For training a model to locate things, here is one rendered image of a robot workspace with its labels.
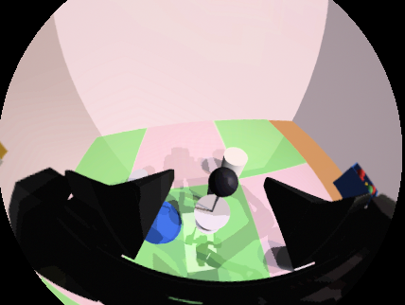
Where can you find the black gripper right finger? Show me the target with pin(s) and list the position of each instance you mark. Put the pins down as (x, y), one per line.
(306, 221)

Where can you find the glass french press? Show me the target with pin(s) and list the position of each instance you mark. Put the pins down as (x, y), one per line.
(212, 212)

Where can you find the blue short cylinder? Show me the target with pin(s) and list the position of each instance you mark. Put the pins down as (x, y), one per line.
(166, 225)

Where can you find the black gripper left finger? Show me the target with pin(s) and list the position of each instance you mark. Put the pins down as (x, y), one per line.
(127, 208)

